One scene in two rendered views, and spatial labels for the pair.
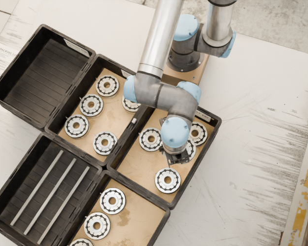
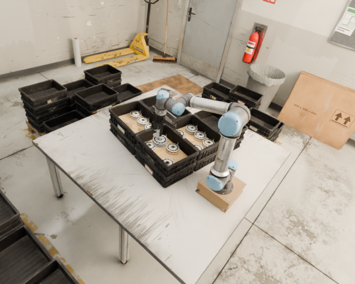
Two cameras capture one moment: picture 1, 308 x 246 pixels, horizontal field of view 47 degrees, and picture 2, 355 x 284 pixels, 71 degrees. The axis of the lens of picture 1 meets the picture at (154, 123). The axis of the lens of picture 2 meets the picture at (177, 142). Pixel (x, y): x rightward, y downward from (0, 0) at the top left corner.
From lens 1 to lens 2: 150 cm
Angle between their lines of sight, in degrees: 53
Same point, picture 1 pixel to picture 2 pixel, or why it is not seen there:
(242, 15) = not seen: outside the picture
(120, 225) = (138, 128)
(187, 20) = (233, 163)
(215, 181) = (138, 178)
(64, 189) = not seen: hidden behind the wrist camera
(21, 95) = (214, 120)
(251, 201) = (117, 189)
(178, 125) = (164, 93)
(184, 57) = not seen: hidden behind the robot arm
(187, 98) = (174, 102)
